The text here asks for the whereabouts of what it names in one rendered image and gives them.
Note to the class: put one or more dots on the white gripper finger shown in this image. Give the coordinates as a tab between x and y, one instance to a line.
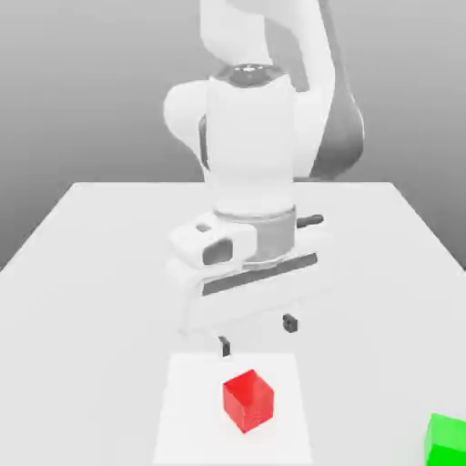
289	323
224	346

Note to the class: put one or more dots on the small green cube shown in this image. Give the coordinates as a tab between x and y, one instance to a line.
446	440

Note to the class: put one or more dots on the small red cube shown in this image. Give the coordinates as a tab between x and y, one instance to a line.
247	400

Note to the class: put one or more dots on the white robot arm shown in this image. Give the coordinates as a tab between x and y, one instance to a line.
249	145

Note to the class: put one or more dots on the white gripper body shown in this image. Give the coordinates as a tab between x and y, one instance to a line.
255	295

